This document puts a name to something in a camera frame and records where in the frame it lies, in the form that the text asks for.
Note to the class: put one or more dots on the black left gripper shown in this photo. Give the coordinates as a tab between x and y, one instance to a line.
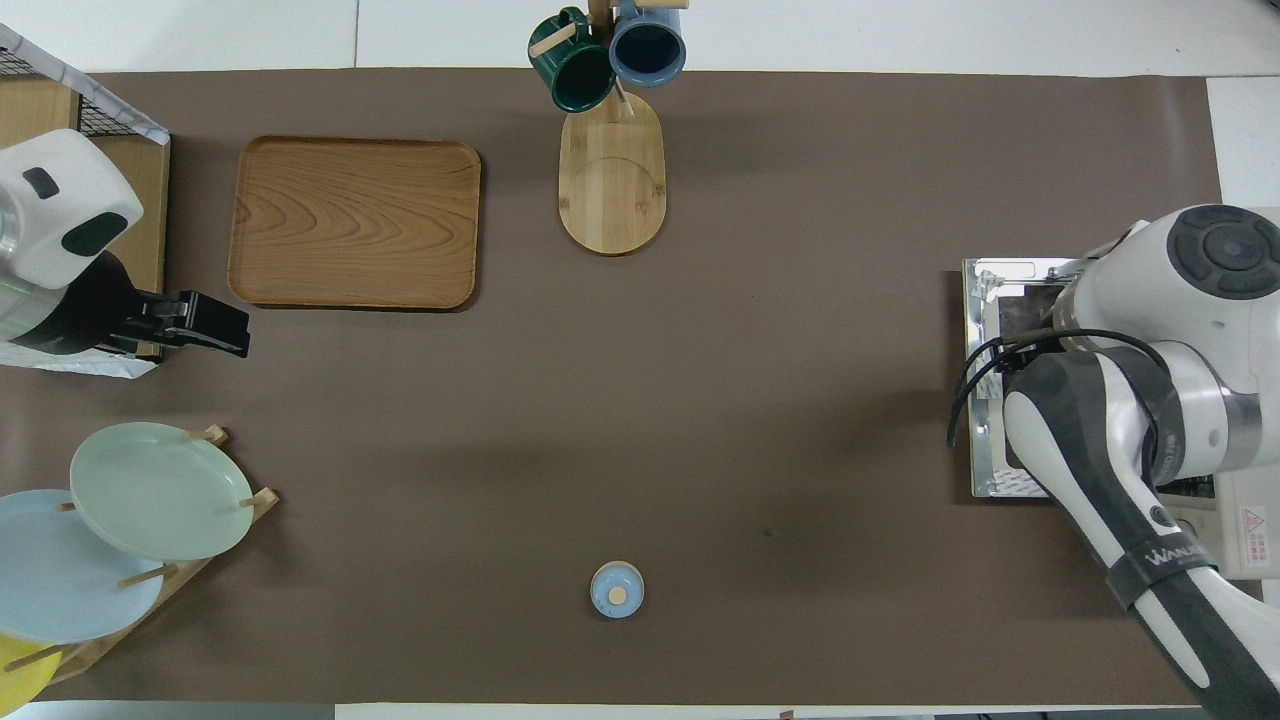
90	315

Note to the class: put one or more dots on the glass oven door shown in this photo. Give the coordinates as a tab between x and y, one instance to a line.
985	450

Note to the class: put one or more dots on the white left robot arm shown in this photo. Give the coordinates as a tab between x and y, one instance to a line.
55	210

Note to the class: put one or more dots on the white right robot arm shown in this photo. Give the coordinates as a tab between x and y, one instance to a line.
1210	330

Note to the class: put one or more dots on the white toaster oven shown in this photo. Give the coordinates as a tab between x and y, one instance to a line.
1250	530

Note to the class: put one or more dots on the pale green plate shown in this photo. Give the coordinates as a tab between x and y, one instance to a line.
160	490

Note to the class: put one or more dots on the wooden tray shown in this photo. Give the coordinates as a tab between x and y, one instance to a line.
355	222

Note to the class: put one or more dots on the wooden plate rack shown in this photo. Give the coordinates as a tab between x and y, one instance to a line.
190	572

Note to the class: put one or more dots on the wooden shelf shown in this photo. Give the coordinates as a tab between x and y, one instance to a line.
35	105

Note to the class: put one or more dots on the large light blue plate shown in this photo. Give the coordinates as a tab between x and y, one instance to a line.
60	580

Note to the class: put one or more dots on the yellow plate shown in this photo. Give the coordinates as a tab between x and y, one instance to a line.
20	680

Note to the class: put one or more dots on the wooden mug tree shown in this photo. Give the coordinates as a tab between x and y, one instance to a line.
612	190

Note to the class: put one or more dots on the dark green mug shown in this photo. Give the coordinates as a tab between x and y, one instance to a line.
578	75

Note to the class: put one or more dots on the small blue bell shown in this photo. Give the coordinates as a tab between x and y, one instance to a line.
617	590

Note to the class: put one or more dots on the brown table mat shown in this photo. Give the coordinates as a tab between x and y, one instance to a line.
700	400

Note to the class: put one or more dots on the blue mug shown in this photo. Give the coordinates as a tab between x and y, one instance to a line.
648	50

